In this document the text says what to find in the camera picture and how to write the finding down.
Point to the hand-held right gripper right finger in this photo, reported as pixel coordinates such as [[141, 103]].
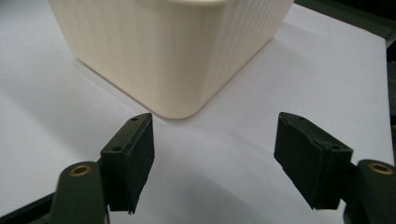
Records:
[[311, 161]]

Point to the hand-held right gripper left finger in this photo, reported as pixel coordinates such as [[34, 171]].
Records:
[[128, 161]]

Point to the cream ribbed plastic basket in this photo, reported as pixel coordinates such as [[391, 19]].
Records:
[[162, 53]]

